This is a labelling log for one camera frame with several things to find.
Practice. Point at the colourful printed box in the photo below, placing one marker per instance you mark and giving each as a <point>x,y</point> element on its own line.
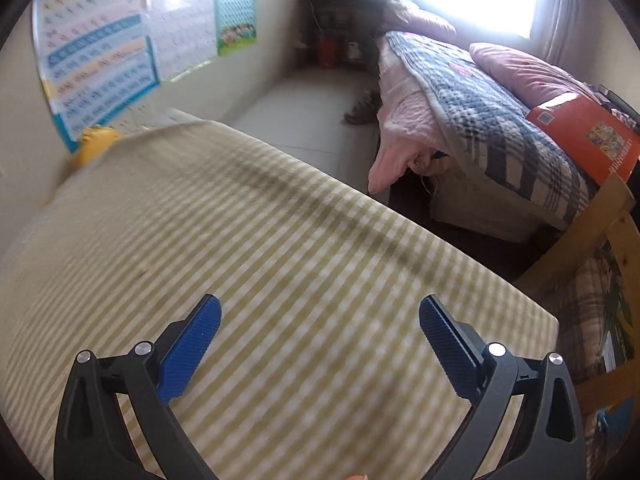
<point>612,420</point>

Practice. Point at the blue plaid quilt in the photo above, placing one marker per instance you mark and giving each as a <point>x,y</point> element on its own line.
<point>475,100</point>

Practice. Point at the yellow duck toy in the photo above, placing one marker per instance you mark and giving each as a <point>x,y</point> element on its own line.
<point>97,142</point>

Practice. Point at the striped cloth covered table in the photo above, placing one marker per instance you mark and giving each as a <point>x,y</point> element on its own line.
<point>300,240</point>

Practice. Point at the white chart wall poster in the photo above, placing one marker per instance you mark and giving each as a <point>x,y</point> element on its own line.
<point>180,25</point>

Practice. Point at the white small container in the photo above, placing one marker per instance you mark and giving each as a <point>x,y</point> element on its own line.
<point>354,51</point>

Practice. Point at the pair of dark shoes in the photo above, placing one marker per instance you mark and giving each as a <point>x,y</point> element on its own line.
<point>362,110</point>

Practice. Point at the small pink pillow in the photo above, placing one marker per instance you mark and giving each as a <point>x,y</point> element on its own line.
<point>425,20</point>

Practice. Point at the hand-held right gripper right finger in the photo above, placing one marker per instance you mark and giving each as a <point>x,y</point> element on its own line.
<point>445,340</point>

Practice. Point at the white bed base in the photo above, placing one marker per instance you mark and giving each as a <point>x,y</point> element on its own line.
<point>475,210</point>

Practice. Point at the green chart wall poster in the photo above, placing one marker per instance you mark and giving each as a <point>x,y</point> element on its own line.
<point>235,10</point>

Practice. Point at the pink curtain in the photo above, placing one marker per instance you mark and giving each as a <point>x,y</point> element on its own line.
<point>570,10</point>

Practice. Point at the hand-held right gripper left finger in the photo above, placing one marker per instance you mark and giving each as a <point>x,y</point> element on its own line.
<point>192,345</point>

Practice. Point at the large pink pillow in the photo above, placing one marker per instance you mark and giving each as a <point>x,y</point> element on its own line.
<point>530,70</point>

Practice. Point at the red container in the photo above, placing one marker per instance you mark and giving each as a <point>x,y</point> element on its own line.
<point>329,52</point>

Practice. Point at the brown plaid cushion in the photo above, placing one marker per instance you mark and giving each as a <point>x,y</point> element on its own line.
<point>585,300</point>

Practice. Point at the wooden chair frame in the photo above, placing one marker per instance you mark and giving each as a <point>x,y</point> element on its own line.
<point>595,220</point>

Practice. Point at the blue striped wall poster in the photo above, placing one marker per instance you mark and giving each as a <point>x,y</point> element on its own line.
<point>95,50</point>

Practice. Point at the orange printed box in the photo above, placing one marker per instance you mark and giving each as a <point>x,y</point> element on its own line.
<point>585,135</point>

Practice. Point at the black shelf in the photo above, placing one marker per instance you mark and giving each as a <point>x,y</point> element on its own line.
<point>345,2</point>

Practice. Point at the pink quilted blanket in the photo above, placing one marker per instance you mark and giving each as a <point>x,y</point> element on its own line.
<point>400,120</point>

